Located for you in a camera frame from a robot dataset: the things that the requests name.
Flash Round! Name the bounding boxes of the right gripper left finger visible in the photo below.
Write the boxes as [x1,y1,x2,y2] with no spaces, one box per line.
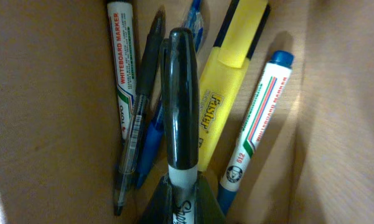
[138,174,173,224]

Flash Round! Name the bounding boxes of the black ballpoint pen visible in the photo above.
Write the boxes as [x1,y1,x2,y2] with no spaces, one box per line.
[114,9,166,216]

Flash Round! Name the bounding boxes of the white marker black cap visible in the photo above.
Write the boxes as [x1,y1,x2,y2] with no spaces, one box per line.
[106,1,136,141]

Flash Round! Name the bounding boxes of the white marker blue cap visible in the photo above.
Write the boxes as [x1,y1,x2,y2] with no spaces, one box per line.
[217,50,294,214]

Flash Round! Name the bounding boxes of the yellow highlighter marker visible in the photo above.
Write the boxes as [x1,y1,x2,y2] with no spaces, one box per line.
[197,0,271,172]

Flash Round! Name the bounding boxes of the blue ballpoint pen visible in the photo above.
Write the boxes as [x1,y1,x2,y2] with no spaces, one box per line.
[135,0,205,189]

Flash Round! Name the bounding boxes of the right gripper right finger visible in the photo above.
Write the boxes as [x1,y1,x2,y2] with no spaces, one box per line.
[194,173,226,224]

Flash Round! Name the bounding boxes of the cardboard box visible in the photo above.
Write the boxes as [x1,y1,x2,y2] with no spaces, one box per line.
[0,1,374,223]

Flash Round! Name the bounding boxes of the black sharpie marker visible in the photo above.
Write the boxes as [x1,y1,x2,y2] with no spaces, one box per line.
[160,27,199,223]

